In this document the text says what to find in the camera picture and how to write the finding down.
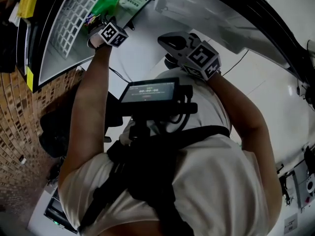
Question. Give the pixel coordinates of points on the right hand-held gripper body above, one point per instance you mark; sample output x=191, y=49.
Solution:
x=201, y=60

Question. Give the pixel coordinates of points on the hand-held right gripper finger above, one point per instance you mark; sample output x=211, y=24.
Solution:
x=177, y=34
x=172, y=51

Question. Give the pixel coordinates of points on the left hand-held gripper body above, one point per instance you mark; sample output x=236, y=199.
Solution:
x=113, y=34

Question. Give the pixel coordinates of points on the green yellow snack packet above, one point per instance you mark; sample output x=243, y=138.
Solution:
x=92, y=20

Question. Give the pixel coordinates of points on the bright green snack packet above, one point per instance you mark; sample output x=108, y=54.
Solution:
x=105, y=1

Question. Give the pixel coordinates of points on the person's left forearm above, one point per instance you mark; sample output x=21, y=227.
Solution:
x=91, y=82

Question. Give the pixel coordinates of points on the person's right forearm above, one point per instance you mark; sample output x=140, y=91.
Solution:
x=236, y=102

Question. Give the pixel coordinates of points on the person's right shoe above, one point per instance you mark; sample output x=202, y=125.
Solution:
x=172, y=61

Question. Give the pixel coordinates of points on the black chest-mounted monitor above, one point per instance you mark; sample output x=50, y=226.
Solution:
x=150, y=90

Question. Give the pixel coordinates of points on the open white mini fridge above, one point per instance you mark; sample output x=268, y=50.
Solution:
x=49, y=58

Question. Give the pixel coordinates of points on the yellow sticker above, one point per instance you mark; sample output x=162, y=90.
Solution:
x=30, y=79
x=26, y=6

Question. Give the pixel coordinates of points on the black chest harness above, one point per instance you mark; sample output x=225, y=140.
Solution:
x=147, y=168

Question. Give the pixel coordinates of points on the person's white t-shirt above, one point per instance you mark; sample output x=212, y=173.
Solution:
x=209, y=181

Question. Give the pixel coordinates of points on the grey control box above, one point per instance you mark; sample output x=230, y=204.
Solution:
x=305, y=183

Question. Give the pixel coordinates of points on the black device green light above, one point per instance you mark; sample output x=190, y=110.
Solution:
x=59, y=213

